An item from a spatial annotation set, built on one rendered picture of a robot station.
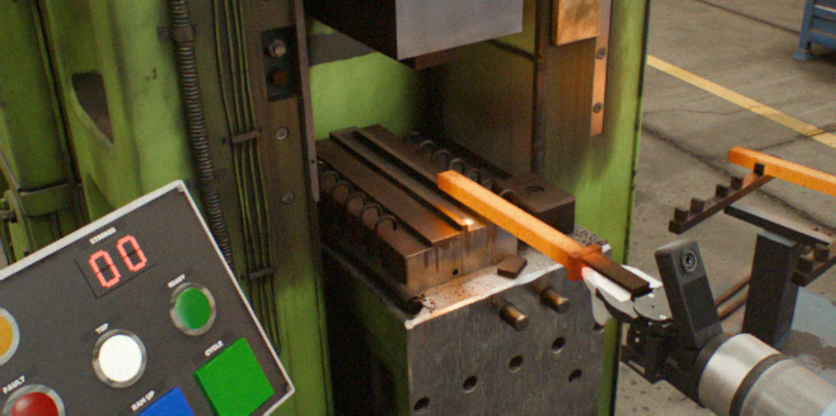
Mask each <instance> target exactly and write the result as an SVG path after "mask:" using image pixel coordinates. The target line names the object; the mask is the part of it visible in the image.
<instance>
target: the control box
mask: <svg viewBox="0 0 836 416"><path fill-rule="evenodd" d="M127 236H130V238H131V237H134V239H135V241H136V242H137V244H138V246H139V248H138V249H137V251H139V250H141V251H142V253H143V255H144V257H145V259H146V262H144V263H145V266H143V267H141V268H140V269H138V270H134V269H132V270H131V269H130V267H129V265H128V264H127V262H126V260H125V258H126V257H127V256H125V257H124V256H123V255H122V253H121V252H120V250H119V248H118V245H119V241H120V240H122V239H124V238H126V237H127ZM101 251H103V252H107V253H108V255H109V257H110V258H111V260H112V262H113V263H112V264H110V266H113V265H114V266H115V267H116V269H117V271H118V273H119V275H120V277H118V281H117V282H116V283H114V284H112V285H110V286H107V284H106V285H105V286H104V285H103V284H102V282H101V280H100V278H99V276H98V275H97V274H98V273H100V272H99V271H97V272H96V271H95V269H94V268H93V266H92V265H91V263H90V260H92V258H91V257H92V256H93V255H95V254H97V253H99V252H101ZM189 288H196V289H199V290H201V291H202V292H203V293H204V294H205V295H206V296H207V297H208V299H209V301H210V304H211V316H210V318H209V321H208V322H207V324H206V325H205V326H203V327H201V328H198V329H191V328H187V327H186V326H184V325H183V324H182V323H181V322H180V321H179V319H178V317H177V315H176V311H175V303H176V300H177V298H178V296H179V295H180V293H182V292H183V291H184V290H186V289H189ZM0 315H1V316H3V317H4V318H5V319H6V320H7V322H8V323H9V325H10V327H11V330H12V342H11V345H10V347H9V349H8V350H7V352H6V353H5V354H4V355H3V356H1V357H0V416H10V413H11V410H12V408H13V406H14V404H15V403H16V401H17V400H18V399H19V398H20V397H22V396H23V395H26V394H28V393H31V392H40V393H44V394H46V395H48V396H50V397H51V398H52V399H53V401H54V402H55V404H56V406H57V408H58V412H59V415H58V416H136V415H137V414H138V413H140V412H141V411H142V410H143V409H145V408H146V407H148V406H149V405H150V404H152V403H153V402H154V401H156V400H157V399H158V398H160V397H161V396H162V395H164V394H165V393H167V392H168V391H169V390H171V389H172V388H176V387H177V388H179V390H180V392H181V393H182V395H183V397H184V398H185V399H186V401H187V403H188V406H189V407H190V409H191V411H192V413H193V414H194V416H215V414H214V412H213V410H212V409H211V407H210V405H209V403H208V401H207V400H206V398H205V396H204V394H203V392H202V390H201V388H200V386H199V385H198V383H197V382H196V380H195V378H194V377H193V375H192V373H193V372H194V371H195V370H197V369H198V368H199V367H201V366H202V365H204V364H205V363H206V362H208V361H209V360H210V359H211V358H213V357H214V356H215V355H217V354H218V353H220V352H221V351H222V350H224V349H225V348H226V347H228V346H229V345H230V344H232V343H233V342H234V341H236V340H237V339H239V338H245V339H246V341H247V343H248V345H249V347H250V348H251V350H252V352H253V354H254V356H255V358H256V359H257V361H258V363H259V365H260V367H261V368H262V370H263V372H264V374H265V376H266V378H267V379H268V381H269V383H270V385H271V387H272V389H273V391H274V394H273V395H272V396H271V397H270V398H269V399H268V400H267V401H265V402H264V403H263V404H262V405H261V406H260V407H258V408H257V409H256V410H255V411H254V412H252V413H251V414H250V415H249V416H268V415H269V414H270V413H271V412H273V411H274V410H275V409H276V408H277V407H278V406H280V405H281V404H282V403H283V402H284V401H285V400H286V399H288V398H289V397H290V396H291V395H292V394H293V393H294V392H295V388H294V386H293V385H292V383H291V381H290V379H289V378H288V376H287V375H286V372H285V370H284V368H283V366H282V364H281V363H280V361H279V359H278V357H277V355H276V353H275V351H274V350H273V348H272V346H271V344H270V342H269V341H268V339H267V337H266V335H265V333H264V331H263V329H262V328H261V326H260V324H259V322H258V319H257V318H256V316H255V315H254V313H253V311H252V309H251V307H250V306H249V304H248V302H247V300H246V298H245V296H244V294H243V292H242V290H241V288H240V286H239V285H238V284H237V282H236V280H235V278H234V276H233V274H232V272H231V271H230V268H229V266H228V264H227V262H226V261H225V259H224V257H223V256H222V254H221V252H220V250H219V249H218V247H217V245H216V242H215V240H214V238H213V237H212V235H211V233H210V231H209V229H208V228H207V227H206V225H205V223H204V221H203V219H202V216H201V215H200V213H199V211H198V209H197V207H196V205H195V204H194V202H193V200H192V198H191V197H190V195H189V193H188V191H187V189H186V187H185V185H184V183H183V182H182V181H181V180H176V181H174V182H172V183H171V184H169V185H167V186H165V187H161V188H159V189H157V190H155V191H153V192H151V193H149V194H147V195H145V196H144V197H142V198H140V199H138V200H136V201H133V202H131V203H129V204H127V205H125V206H124V207H122V208H120V209H118V210H117V211H115V212H113V213H111V214H109V215H106V216H104V217H103V218H101V219H99V220H97V221H95V222H93V223H91V224H89V225H88V226H86V227H84V228H83V229H80V230H78V231H76V232H74V233H72V234H70V235H68V236H66V237H64V238H62V239H61V240H59V241H57V242H56V243H53V244H51V245H49V246H47V247H45V248H43V249H41V250H40V251H38V252H36V253H34V254H32V255H30V256H28V257H26V258H24V259H22V260H20V261H19V262H17V263H15V264H13V265H11V266H9V267H7V268H5V269H3V270H0ZM116 336H125V337H128V338H130V339H132V340H133V341H134V342H135V343H136V344H137V346H138V348H139V350H140V353H141V364H140V367H139V369H138V370H137V372H136V373H135V374H134V375H133V376H132V377H131V378H129V379H128V380H125V381H115V380H113V379H111V378H109V377H108V376H107V375H106V374H105V373H104V371H103V369H102V367H101V363H100V353H101V350H102V348H103V346H104V344H105V343H106V342H107V341H108V340H109V339H111V338H113V337H116Z"/></svg>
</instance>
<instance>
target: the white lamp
mask: <svg viewBox="0 0 836 416"><path fill-rule="evenodd" d="M100 363H101V367H102V369H103V371H104V373H105V374H106V375H107V376H108V377H109V378H111V379H113V380H115V381H125V380H128V379H129V378H131V377H132V376H133V375H134V374H135V373H136V372H137V370H138V369H139V367H140V364H141V353H140V350H139V348H138V346H137V344H136V343H135V342H134V341H133V340H132V339H130V338H128V337H125V336H116V337H113V338H111V339H109V340H108V341H107V342H106V343H105V344H104V346H103V348H102V350H101V353H100Z"/></svg>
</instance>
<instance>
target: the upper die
mask: <svg viewBox="0 0 836 416"><path fill-rule="evenodd" d="M303 11H304V14H306V15H308V16H310V17H312V18H314V19H316V20H318V21H321V22H323V23H324V24H326V25H328V26H330V27H332V28H334V29H336V30H338V31H340V32H342V33H344V34H346V35H349V36H351V37H352V38H354V39H356V40H358V41H360V42H362V43H364V44H366V45H368V46H370V47H372V48H374V49H377V50H379V51H380V52H382V53H384V54H386V55H388V56H390V57H392V58H394V59H396V60H402V59H407V58H410V57H414V56H419V55H423V54H426V53H431V52H435V51H439V50H444V49H451V48H455V47H459V46H464V45H467V44H471V43H476V42H480V41H483V40H488V39H492V38H497V37H500V36H504V35H512V34H516V33H520V32H521V31H522V30H523V0H303Z"/></svg>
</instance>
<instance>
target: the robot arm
mask: <svg viewBox="0 0 836 416"><path fill-rule="evenodd" d="M654 256H655V260H656V263H657V267H658V270H659V273H660V275H657V274H654V273H651V272H648V271H646V270H637V269H634V268H631V267H627V266H623V265H622V267H624V268H626V269H628V270H630V271H632V272H633V273H635V274H637V275H639V276H640V277H642V278H644V279H646V280H647V281H649V282H650V287H648V288H647V289H645V290H644V296H643V297H641V298H634V300H633V301H631V298H632V294H631V293H630V292H628V291H627V290H625V289H623V288H622V287H620V286H618V285H617V284H614V283H613V282H611V281H609V280H608V279H607V278H606V277H604V276H602V275H601V274H599V273H597V272H596V271H594V270H592V269H590V268H583V269H582V275H583V280H584V282H585V284H586V285H587V286H588V288H589V289H590V290H591V295H592V310H593V316H594V318H595V320H596V321H597V323H599V324H600V325H602V326H605V325H606V324H607V323H608V322H609V320H610V319H611V318H612V317H613V318H615V319H616V320H618V321H619V322H622V323H626V324H630V327H629V329H627V338H626V343H627V346H628V347H629V348H628V347H627V346H626V345H624V344H622V345H621V353H620V361H621V362H622V363H623V364H625V365H626V366H627V367H629V368H630V369H632V370H633V371H635V372H636V373H637V374H639V375H640V376H641V377H643V378H644V379H645V380H647V381H648V382H650V383H651V384H654V383H656V382H658V381H667V382H668V383H669V384H671V385H672V386H673V387H675V388H676V389H677V390H678V391H679V392H681V393H682V394H683V395H685V396H686V397H688V398H689V399H691V400H692V401H693V402H695V403H696V404H697V405H699V406H700V407H701V408H703V409H705V408H708V409H710V410H711V411H713V412H714V413H715V414H716V415H717V416H836V387H834V386H833V385H831V384H829V383H828V382H826V381H824V380H822V379H821V378H819V377H818V376H816V375H815V374H814V373H812V372H810V371H809V370H807V369H806V368H804V367H802V366H800V365H799V364H797V363H795V362H794V361H792V360H790V359H789V358H787V357H786V356H784V355H782V354H781V353H779V352H777V351H776V350H775V349H773V348H771V347H770V346H768V345H766V344H765V343H763V342H762V341H760V340H758V339H756V338H754V337H753V336H751V335H749V334H741V335H737V336H735V335H734V334H732V333H730V332H725V333H723V329H722V326H721V323H720V320H719V316H718V311H717V307H716V304H715V301H714V298H713V295H712V291H711V288H710V284H709V282H708V278H707V275H706V272H705V268H704V263H703V260H702V257H701V253H700V250H699V246H698V243H697V242H696V241H695V240H693V239H685V240H676V241H673V242H671V243H668V244H666V245H664V246H662V247H660V248H658V249H657V250H656V251H655V253H654ZM630 348H631V349H632V350H631V349H630ZM630 354H632V355H633V359H634V360H635V361H637V362H640V361H641V362H643V363H644V364H645V370H644V373H643V372H642V371H640V370H639V369H638V368H636V367H635V366H633V365H632V364H631V363H629V359H630ZM657 369H658V370H661V371H660V372H659V375H658V376H657V377H656V373H657Z"/></svg>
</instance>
